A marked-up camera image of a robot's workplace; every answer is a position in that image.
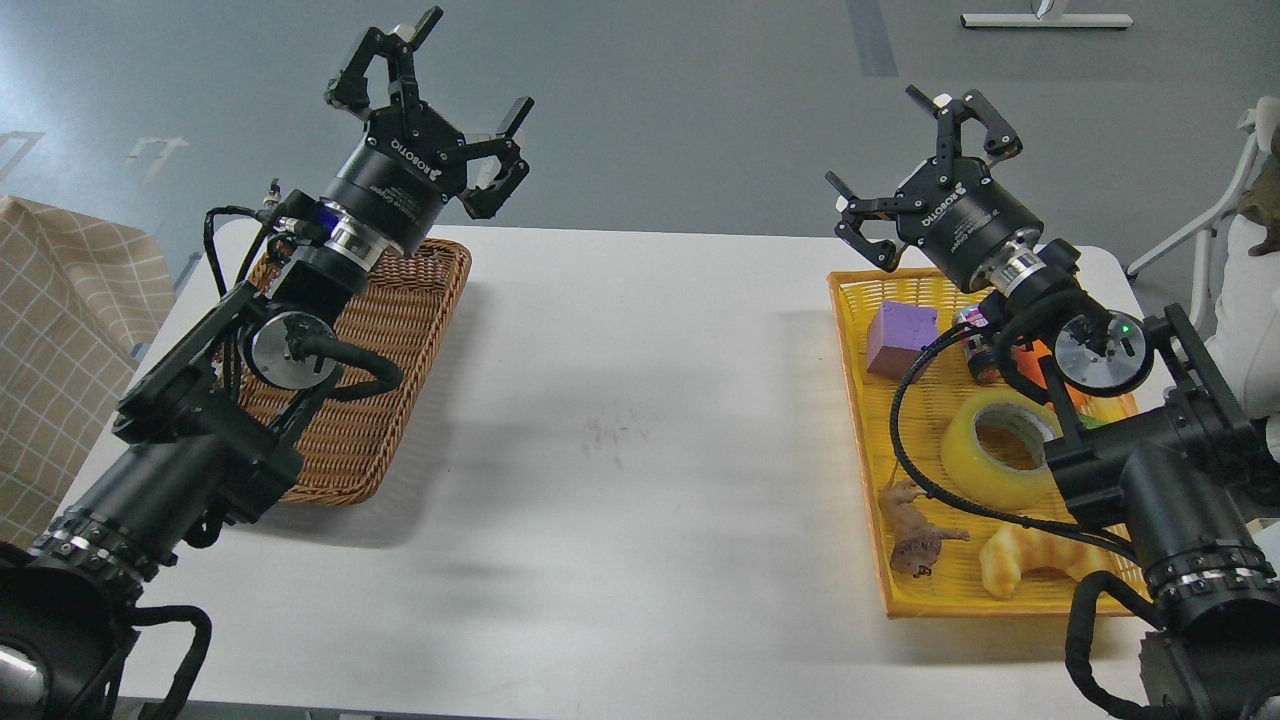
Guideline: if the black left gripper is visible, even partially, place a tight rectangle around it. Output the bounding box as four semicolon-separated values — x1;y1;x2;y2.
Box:
323;6;536;259

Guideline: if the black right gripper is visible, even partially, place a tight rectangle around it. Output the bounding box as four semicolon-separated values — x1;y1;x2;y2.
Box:
826;85;1046;293

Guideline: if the yellow tape roll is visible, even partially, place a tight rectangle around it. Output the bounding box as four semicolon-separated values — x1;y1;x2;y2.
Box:
940;388;1060;512

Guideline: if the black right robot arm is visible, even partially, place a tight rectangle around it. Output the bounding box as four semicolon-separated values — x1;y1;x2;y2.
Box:
826;86;1277;719

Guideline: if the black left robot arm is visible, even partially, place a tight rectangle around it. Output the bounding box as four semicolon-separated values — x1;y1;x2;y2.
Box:
3;6;532;719

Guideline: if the purple foam cube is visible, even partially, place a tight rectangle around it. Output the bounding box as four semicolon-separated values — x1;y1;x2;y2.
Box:
865;301;940;380

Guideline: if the white stand base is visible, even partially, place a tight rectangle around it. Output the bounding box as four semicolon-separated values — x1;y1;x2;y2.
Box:
959;1;1134;31

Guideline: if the brown wicker basket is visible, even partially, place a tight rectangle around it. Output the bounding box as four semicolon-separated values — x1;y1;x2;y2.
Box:
215;237;472;507

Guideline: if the small soda can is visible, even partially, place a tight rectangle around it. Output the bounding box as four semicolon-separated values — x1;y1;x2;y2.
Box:
954;304;1001;386

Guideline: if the orange toy carrot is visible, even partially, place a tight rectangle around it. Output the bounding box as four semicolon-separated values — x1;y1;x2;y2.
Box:
1012;340;1087;411

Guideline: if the yellow plastic basket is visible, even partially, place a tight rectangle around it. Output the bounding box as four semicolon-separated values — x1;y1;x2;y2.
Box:
827;268;1151;619

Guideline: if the white chair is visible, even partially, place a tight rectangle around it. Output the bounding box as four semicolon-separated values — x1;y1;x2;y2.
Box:
1126;96;1280;331

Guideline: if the beige checkered cloth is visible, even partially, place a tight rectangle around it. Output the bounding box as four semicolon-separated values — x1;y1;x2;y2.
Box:
1;195;175;544

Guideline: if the brown toy animal figure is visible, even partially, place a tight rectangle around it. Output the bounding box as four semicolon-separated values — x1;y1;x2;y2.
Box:
878;479;972;578

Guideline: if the toy croissant bread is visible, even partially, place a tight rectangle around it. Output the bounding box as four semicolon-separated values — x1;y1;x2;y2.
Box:
979;525;1112;600

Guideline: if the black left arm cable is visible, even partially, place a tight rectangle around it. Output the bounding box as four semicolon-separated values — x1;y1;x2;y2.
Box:
90;603;214;720

